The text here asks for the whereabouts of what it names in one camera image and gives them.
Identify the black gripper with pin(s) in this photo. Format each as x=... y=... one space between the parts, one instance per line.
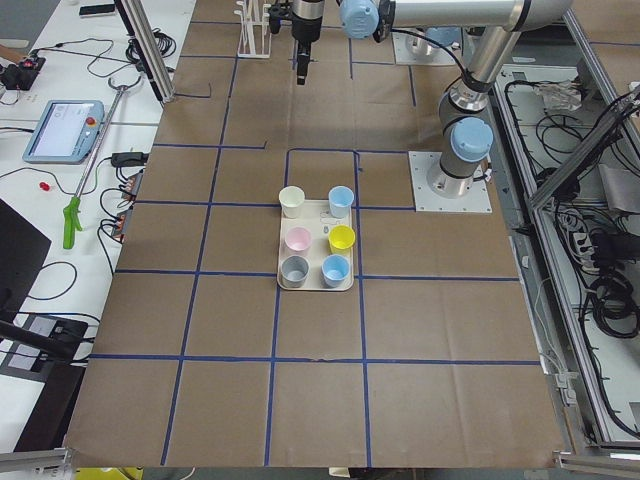
x=305 y=24

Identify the white plastic cup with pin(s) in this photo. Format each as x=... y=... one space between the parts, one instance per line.
x=291 y=200

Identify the light blue cup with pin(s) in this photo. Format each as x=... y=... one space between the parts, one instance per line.
x=335 y=270
x=340 y=199

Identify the pink plastic cup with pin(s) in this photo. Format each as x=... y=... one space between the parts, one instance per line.
x=298 y=240

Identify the yellow plastic cup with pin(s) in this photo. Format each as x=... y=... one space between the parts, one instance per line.
x=341 y=239

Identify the grey plastic cup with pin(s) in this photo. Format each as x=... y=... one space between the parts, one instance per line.
x=293 y=272

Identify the black smartphone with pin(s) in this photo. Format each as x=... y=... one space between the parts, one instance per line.
x=97 y=10

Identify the beige plastic tray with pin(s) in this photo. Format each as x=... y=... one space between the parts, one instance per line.
x=317 y=218

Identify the black power adapter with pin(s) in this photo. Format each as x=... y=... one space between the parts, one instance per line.
x=128 y=159

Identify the blue teach pendant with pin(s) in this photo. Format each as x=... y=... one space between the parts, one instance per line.
x=65 y=133

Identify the black monitor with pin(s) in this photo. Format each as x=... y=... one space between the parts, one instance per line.
x=23 y=251

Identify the white wire cup rack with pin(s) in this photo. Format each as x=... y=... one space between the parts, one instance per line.
x=255 y=36

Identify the aluminium frame post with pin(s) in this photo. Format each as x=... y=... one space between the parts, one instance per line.
x=140 y=32

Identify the green handled reacher grabber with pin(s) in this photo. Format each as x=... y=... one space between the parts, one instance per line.
x=71 y=211

